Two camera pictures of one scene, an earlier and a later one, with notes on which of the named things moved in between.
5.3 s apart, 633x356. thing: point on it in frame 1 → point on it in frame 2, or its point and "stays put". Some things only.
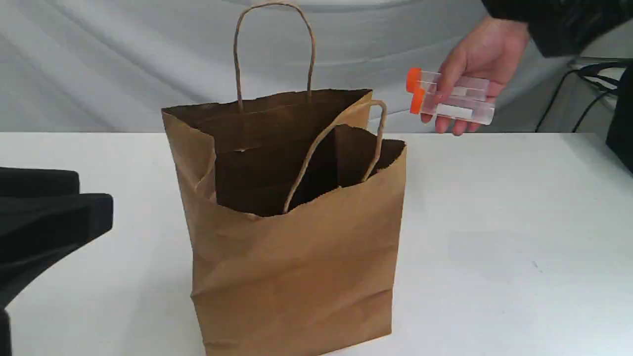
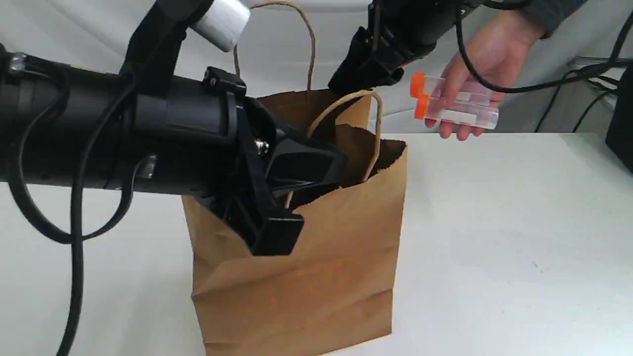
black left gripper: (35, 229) → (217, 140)
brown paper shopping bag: (294, 204) stays put
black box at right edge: (619, 140) stays put
